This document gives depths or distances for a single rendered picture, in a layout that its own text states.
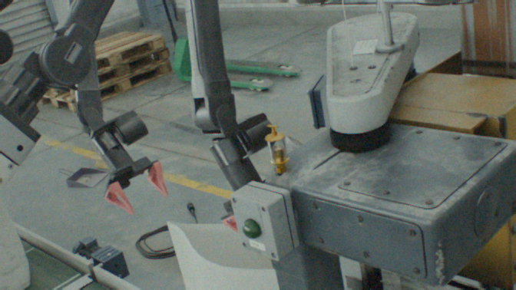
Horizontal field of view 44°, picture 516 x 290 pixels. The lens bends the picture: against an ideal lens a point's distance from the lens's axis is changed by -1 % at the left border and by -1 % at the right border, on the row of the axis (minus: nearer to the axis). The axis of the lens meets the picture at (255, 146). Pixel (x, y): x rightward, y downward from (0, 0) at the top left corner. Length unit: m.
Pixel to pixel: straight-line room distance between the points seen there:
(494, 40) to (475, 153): 0.35
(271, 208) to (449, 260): 0.24
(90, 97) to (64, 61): 0.52
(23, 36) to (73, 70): 7.85
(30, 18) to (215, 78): 7.81
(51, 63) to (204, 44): 0.29
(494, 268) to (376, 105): 0.37
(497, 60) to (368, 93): 0.35
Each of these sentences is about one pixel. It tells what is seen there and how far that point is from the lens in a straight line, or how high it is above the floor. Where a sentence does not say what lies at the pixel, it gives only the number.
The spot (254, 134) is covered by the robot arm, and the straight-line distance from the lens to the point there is 1.23.
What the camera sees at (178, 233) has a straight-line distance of 1.49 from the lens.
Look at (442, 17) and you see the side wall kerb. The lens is 6.81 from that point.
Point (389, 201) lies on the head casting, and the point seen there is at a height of 1.34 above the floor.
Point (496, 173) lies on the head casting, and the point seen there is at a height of 1.32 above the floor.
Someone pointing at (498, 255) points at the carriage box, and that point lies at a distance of 1.14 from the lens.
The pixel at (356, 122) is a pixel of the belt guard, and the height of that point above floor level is 1.38.
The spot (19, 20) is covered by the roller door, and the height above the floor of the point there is 0.67.
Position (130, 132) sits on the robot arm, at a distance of 1.55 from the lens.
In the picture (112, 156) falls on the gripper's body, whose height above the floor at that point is 1.21.
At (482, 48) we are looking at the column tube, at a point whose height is 1.37.
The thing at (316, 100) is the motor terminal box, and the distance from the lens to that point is 1.36.
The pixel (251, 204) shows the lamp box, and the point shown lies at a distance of 0.89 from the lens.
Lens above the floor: 1.73
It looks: 22 degrees down
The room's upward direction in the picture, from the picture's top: 12 degrees counter-clockwise
